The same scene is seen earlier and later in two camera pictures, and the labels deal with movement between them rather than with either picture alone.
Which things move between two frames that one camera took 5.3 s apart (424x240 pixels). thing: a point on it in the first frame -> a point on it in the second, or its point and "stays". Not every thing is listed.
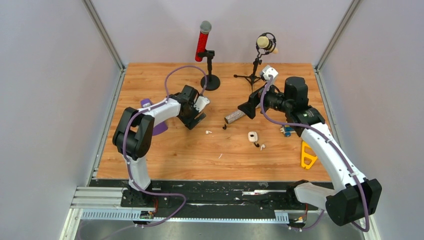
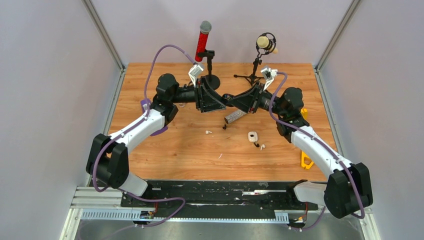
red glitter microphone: [205, 27] stays
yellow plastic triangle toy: [304, 155] stays
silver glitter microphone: [229, 118] stays
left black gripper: [191, 123] -> [206, 99]
